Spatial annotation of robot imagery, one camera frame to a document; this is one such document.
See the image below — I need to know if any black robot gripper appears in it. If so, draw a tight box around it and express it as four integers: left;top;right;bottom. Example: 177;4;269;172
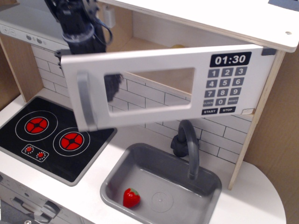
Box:
54;30;123;102

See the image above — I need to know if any grey microwave door handle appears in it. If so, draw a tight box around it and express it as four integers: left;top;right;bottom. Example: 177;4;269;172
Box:
77;72;97;131

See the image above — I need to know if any white toy microwave door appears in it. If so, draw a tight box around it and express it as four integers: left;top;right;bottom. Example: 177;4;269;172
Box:
61;44;276;131

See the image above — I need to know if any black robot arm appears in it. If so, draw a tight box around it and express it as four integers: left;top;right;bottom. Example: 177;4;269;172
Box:
45;0;113;58

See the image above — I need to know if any white wooden microwave cabinet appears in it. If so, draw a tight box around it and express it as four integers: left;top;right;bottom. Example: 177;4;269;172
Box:
92;0;299;190

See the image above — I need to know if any yellow toy potato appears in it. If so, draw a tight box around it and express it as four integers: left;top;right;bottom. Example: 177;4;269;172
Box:
171;44;185;49

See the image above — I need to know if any black toy induction stove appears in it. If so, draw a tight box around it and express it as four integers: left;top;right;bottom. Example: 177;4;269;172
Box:
0;97;117;186

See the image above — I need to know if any dark grey toy faucet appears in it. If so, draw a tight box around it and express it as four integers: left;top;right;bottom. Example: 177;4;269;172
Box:
171;119;199;180

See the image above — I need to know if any grey toy range hood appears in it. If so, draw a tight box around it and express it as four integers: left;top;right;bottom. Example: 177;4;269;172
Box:
0;0;69;51

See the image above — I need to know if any red toy strawberry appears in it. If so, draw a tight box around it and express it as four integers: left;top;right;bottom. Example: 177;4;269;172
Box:
122;188;141;208

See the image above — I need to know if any grey toy sink basin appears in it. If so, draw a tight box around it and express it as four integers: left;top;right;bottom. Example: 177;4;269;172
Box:
100;143;222;224

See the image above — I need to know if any grey toy oven door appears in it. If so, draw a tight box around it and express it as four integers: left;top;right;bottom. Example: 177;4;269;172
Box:
0;173;92;224

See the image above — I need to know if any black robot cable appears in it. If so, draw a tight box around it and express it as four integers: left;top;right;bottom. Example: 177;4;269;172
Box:
93;16;113;46

